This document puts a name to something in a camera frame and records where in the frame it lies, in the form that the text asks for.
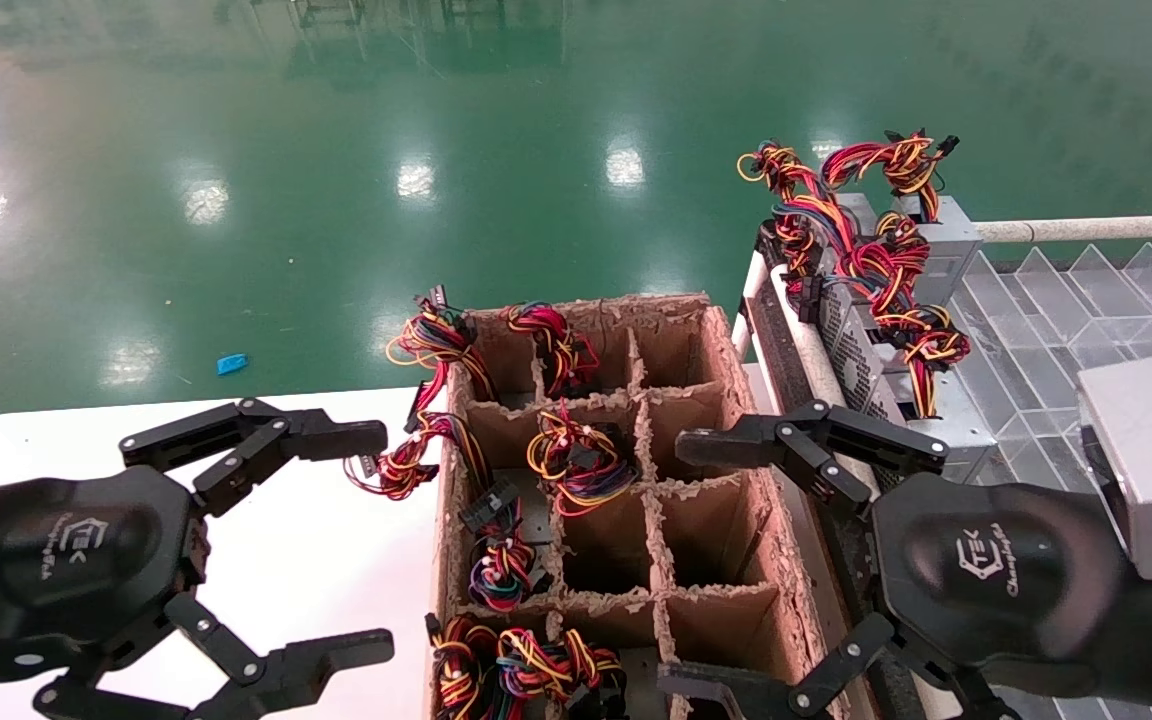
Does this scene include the power supply, red-yellow twisted cables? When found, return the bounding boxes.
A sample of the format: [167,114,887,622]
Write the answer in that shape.
[504,302,602,399]

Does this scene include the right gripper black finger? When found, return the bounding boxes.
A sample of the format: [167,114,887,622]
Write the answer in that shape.
[676,400,949,521]
[658,612,1022,720]

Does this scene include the power supply, blue-red-yellow cables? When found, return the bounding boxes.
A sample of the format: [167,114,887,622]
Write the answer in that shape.
[736,140,877,301]

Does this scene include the grey power supply, red cables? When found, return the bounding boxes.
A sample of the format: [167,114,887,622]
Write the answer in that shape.
[821,128,984,306]

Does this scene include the grey mesh-sided power supply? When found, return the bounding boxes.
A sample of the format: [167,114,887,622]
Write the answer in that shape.
[798,210,999,476]

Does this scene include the power supply with looped cables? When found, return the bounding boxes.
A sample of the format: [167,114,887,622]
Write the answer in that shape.
[343,410,493,503]

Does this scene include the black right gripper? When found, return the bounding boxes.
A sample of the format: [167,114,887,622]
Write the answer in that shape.
[871,472,1135,691]

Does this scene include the power supply with hanging cables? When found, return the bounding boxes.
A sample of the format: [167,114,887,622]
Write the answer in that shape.
[384,283,499,436]

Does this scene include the power supply, red-yellow coiled cables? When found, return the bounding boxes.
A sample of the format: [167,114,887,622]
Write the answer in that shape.
[424,612,499,720]

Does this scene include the clear plastic divider tray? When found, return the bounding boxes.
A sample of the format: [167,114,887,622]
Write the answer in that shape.
[896,238,1152,720]

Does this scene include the brown cardboard divider box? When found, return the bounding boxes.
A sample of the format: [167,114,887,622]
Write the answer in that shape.
[426,292,852,720]

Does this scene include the long white pipe rail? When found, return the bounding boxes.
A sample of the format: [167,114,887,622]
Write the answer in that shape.
[771,265,967,720]

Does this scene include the short white pipe rail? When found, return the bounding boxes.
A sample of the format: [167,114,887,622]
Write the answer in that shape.
[731,250,769,366]

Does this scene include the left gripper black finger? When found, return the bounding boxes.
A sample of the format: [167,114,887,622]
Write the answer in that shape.
[119,397,389,518]

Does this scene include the power supply with black connector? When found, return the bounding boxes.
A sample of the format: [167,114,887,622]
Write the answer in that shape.
[458,468,557,613]

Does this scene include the power supply, multicolour bundled cables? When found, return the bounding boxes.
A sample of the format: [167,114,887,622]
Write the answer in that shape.
[496,628,672,720]

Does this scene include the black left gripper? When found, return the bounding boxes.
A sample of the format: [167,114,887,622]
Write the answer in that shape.
[0,465,395,720]

